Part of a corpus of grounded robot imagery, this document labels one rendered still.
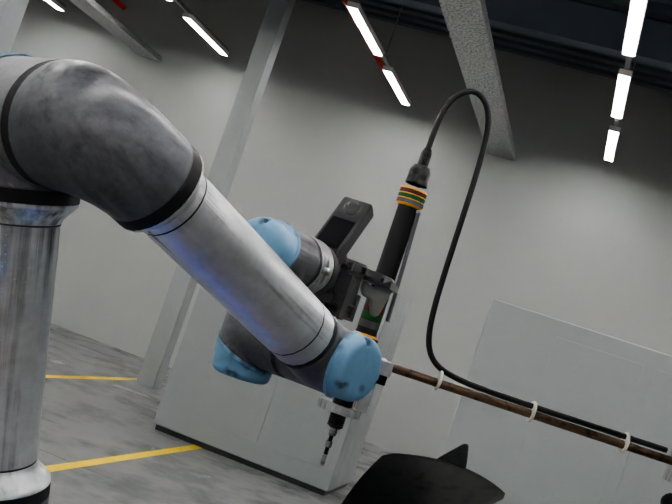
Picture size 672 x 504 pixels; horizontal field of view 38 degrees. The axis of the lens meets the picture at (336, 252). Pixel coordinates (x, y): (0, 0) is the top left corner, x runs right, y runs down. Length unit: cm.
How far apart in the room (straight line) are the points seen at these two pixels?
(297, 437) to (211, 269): 802
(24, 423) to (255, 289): 25
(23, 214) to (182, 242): 15
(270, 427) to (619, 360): 343
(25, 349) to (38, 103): 24
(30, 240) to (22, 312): 7
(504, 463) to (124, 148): 636
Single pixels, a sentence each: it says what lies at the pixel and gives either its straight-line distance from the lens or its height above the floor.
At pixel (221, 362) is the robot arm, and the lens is 115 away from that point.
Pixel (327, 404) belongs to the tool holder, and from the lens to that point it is 148.
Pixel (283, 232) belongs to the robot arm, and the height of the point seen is 165.
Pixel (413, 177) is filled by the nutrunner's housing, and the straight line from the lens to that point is 151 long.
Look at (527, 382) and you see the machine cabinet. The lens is 704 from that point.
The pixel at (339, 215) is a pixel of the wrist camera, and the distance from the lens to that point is 133.
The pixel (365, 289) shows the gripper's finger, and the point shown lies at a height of 162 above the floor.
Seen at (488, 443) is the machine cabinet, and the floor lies 106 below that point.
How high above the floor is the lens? 158
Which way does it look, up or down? 3 degrees up
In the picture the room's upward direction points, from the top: 19 degrees clockwise
